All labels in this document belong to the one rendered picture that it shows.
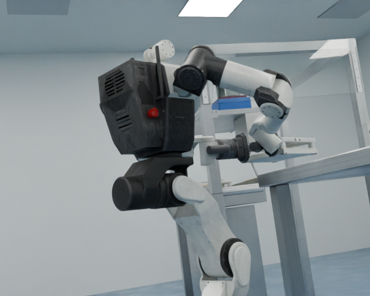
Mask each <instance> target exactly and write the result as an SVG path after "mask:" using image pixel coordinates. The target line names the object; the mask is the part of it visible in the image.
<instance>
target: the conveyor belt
mask: <svg viewBox="0 0 370 296"><path fill-rule="evenodd" d="M222 188H223V196H230V195H236V194H246V193H255V192H261V191H264V187H262V188H259V185H258V183H256V184H246V185H240V186H231V187H222Z"/></svg>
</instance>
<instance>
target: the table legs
mask: <svg viewBox="0 0 370 296"><path fill-rule="evenodd" d="M270 196H271V203H272V208H273V215H274V223H275V230H276V235H277V243H278V250H279V255H280V263H281V270H282V278H283V283H284V290H285V296H306V292H305V285H304V277H303V273H302V266H301V259H300V251H299V247H298V240H297V232H296V228H295V220H294V213H293V209H292V201H291V194H290V187H289V184H281V185H276V186H270Z"/></svg>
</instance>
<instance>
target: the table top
mask: <svg viewBox="0 0 370 296"><path fill-rule="evenodd" d="M361 176H370V146H368V147H364V148H361V149H356V150H353V151H350V152H345V153H341V154H337V155H334V156H330V157H326V158H323V159H318V160H314V161H311V162H307V163H303V164H298V165H296V166H291V167H287V168H284V169H280V170H276V171H271V172H268V173H264V174H260V175H258V176H257V177H258V185H259V188H262V187H270V186H276V185H281V184H298V183H309V182H315V181H325V180H335V179H345V178H351V177H361Z"/></svg>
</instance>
